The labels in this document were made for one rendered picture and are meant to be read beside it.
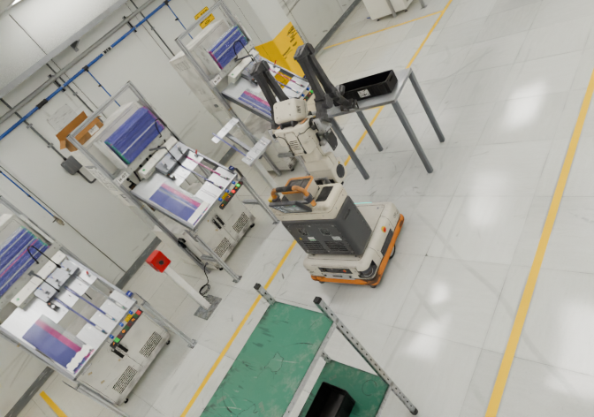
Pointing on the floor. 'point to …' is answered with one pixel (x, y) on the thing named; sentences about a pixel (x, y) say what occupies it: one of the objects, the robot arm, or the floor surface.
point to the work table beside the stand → (397, 115)
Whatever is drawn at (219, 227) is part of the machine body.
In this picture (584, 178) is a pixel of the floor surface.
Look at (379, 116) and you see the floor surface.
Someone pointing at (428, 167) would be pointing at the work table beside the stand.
